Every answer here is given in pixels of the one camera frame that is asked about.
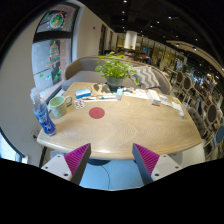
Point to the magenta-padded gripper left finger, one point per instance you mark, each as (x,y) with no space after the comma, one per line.
(77,156)

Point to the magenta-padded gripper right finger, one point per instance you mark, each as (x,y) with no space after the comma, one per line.
(146,157)

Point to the clear blue-label water bottle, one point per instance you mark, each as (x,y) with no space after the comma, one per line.
(43,118)

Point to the flat round red coaster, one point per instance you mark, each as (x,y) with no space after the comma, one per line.
(96,113)

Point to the pill blister pack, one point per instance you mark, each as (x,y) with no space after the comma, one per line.
(79,104)

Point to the light green mug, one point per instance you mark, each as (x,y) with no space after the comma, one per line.
(59,106)

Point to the white cardboard box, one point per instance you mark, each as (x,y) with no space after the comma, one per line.
(154,97)

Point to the white pen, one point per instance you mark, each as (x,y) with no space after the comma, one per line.
(100,98)

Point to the blue and white box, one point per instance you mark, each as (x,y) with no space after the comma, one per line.
(83,93)

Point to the small white-blue carton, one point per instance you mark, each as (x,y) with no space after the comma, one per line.
(119,94)

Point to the group of round-back chairs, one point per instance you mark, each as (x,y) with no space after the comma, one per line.
(211,113)

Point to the grey zigzag cushion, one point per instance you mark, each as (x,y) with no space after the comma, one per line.
(148,77)

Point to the grey curved sofa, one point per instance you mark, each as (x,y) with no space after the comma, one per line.
(83,66)

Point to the green potted plant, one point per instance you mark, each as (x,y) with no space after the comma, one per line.
(115,68)

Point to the person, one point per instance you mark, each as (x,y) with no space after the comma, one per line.
(145,58)
(131,53)

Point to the window with christmas decals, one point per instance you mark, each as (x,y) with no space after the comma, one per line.
(50,56)

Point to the white round column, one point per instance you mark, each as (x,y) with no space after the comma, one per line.
(130,40)

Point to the ceiling spot lights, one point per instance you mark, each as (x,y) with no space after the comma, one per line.
(150,25)

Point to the white wall power outlet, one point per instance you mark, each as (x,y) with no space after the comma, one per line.
(35,133)

